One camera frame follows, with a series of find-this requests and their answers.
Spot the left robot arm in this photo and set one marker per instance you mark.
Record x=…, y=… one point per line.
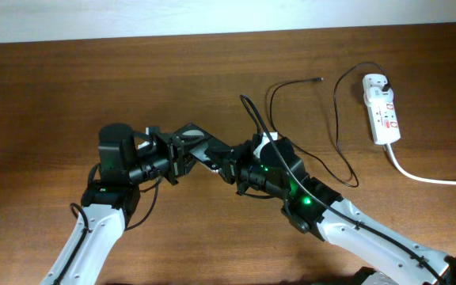
x=128, y=158

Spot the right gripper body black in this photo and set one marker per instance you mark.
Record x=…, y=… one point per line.
x=239, y=165

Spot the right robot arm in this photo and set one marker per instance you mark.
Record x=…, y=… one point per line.
x=313, y=207

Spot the white power strip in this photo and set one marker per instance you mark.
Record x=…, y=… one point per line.
x=382, y=117

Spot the white charger plug adapter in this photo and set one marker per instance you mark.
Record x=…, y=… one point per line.
x=376, y=96

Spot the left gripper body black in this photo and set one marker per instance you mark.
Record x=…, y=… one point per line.
x=172, y=158

